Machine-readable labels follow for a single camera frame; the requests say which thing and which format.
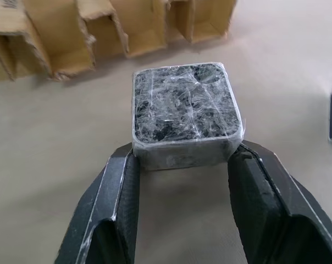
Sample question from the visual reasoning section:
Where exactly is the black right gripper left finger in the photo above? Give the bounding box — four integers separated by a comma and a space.
54, 144, 144, 264

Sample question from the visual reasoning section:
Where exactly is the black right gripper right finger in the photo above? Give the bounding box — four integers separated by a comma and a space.
226, 139, 332, 264

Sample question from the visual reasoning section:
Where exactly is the cardboard divider tray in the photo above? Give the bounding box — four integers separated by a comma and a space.
0, 0, 239, 83

